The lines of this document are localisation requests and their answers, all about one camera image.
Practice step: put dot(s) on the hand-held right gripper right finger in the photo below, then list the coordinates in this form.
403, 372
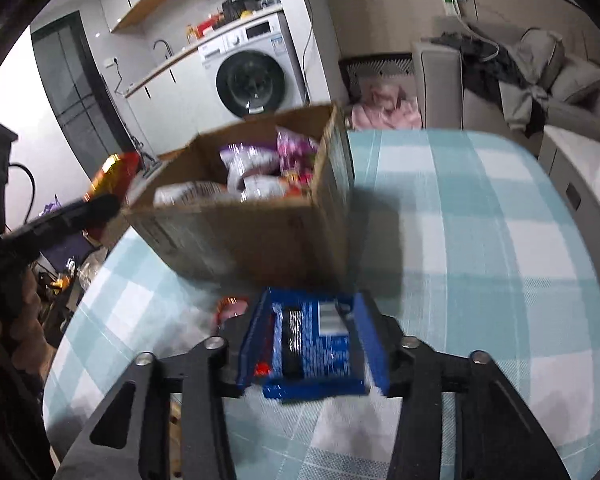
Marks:
375, 345

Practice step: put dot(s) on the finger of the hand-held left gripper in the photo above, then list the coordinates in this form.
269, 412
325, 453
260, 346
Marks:
80, 215

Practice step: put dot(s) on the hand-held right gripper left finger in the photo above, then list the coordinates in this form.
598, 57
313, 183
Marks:
250, 355

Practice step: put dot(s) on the small red snack packet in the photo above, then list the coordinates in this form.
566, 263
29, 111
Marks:
230, 307

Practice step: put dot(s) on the large red chips packet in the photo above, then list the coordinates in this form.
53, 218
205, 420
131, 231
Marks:
112, 175

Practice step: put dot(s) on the blue biscuit packet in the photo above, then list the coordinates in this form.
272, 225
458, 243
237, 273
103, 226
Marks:
315, 350

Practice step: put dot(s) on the cream biscuit packet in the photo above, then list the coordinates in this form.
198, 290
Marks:
190, 192

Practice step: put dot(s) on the brown cardboard box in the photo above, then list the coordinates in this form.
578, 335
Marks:
240, 240

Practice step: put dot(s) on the purple and white snack packet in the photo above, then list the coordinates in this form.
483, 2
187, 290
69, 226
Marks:
245, 160

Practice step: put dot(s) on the purple candy packet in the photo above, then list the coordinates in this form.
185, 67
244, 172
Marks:
295, 152

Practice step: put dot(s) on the person's left hand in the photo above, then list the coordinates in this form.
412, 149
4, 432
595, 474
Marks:
30, 310

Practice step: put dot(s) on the stick vacuum cleaner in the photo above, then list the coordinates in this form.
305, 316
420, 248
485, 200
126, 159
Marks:
147, 160

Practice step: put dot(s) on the dark glass door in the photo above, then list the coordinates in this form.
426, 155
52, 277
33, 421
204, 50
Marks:
75, 90

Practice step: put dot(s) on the checked teal tablecloth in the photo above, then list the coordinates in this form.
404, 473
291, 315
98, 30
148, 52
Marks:
470, 260

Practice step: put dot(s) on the white counter cabinets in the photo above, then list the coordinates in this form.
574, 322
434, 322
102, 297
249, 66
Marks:
175, 105

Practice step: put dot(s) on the kitchen faucet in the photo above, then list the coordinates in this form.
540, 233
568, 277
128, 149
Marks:
164, 47

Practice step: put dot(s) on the yellow bottle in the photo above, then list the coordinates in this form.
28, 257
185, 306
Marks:
192, 32

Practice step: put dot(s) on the white washing machine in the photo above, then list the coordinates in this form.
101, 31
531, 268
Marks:
252, 80

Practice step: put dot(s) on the red box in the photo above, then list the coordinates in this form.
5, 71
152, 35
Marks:
212, 22

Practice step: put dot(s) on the pink cloth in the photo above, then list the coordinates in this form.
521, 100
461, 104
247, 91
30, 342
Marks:
390, 105

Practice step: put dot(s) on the beige sofa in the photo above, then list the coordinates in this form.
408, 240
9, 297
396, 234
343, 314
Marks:
440, 90

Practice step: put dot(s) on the black pot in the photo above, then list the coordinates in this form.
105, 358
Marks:
240, 4

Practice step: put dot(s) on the patterned laundry basket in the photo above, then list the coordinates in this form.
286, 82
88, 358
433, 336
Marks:
375, 66

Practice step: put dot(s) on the dark clothes pile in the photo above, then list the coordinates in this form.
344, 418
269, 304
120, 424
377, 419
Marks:
485, 70

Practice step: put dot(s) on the grey cushion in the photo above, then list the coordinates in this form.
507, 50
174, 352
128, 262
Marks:
540, 55

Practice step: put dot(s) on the wooden wall cabinet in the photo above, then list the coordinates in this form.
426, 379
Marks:
140, 7

